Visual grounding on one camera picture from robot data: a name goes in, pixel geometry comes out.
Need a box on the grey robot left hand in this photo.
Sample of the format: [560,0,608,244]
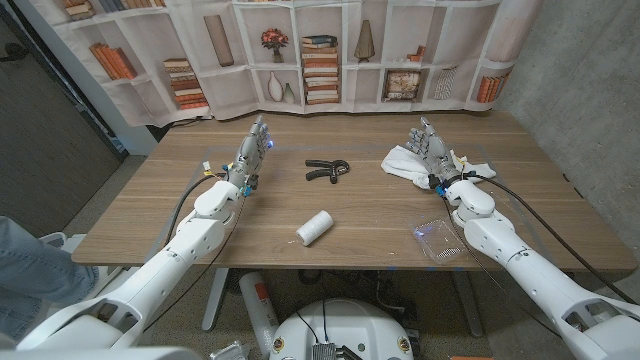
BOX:
[227,114,275,190]

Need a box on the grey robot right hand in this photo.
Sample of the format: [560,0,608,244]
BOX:
[405,116,464,189]

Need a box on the white cloth napkin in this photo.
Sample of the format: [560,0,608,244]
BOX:
[380,144,498,190]

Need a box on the black spring clamp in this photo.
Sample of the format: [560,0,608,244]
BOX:
[304,158,351,185]

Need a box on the clear plastic clamshell container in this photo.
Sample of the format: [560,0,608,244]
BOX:
[410,218,471,265]

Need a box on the white thread spool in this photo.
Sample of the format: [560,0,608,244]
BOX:
[295,209,335,247]

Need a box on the printed bookshelf backdrop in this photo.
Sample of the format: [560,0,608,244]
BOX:
[29,0,544,129]

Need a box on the grey table leg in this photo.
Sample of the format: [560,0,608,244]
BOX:
[452,271,485,338]

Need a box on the white table leg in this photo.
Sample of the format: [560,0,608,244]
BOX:
[201,268,231,333]

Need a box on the white roll with orange label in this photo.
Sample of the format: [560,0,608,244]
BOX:
[238,271,280,359]

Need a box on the white robot torso base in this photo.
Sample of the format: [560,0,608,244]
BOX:
[268,298,415,360]

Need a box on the crumpled silver wrapper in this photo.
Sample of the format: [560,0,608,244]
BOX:
[209,340,251,360]

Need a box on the white chair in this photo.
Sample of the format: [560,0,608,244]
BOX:
[37,231,126,301]

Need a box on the person's leg in jeans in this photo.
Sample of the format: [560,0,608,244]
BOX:
[0,215,100,341]

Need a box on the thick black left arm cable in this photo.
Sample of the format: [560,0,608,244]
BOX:
[163,172,231,247]

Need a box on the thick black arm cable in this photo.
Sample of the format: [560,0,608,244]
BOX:
[464,172,640,305]
[163,172,231,247]

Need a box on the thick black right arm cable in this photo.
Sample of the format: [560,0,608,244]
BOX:
[464,172,640,305]

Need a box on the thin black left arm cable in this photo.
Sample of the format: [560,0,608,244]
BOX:
[143,197,247,332]

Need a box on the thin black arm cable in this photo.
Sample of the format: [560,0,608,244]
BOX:
[441,195,562,337]
[143,197,247,332]

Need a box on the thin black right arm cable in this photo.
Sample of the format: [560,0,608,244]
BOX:
[441,195,562,337]

